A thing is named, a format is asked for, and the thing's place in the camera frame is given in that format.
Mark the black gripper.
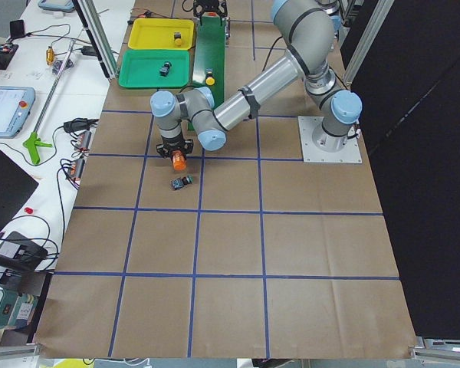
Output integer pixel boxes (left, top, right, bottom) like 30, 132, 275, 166
156, 140, 194, 158
193, 0, 228, 18

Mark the orange cylinder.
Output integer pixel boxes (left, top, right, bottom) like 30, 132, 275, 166
172, 150, 187, 171

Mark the green button with blue base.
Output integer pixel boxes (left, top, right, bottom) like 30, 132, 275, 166
170, 175, 193, 190

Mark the yellow push button spare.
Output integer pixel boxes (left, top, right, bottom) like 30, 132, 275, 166
205, 69, 215, 86

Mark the green push button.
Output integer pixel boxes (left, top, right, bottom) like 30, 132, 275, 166
159, 61, 172, 77

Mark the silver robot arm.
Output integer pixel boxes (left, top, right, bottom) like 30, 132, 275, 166
150, 1, 363, 170

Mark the green conveyor belt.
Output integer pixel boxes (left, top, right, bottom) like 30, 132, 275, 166
191, 13, 226, 107

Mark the yellow plastic tray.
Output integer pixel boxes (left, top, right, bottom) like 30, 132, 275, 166
128, 18, 195, 50

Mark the green plastic tray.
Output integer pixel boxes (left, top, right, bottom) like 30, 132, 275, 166
118, 49, 190, 89

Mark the black power adapter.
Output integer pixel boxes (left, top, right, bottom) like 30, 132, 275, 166
80, 46, 97, 57

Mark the green grabber tool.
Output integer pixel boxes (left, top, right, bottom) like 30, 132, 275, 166
22, 131, 53, 166

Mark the teach pendant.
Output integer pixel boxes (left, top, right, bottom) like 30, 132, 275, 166
0, 86, 35, 139

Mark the aluminium frame post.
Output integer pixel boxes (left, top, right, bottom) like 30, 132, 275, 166
72, 0, 118, 80

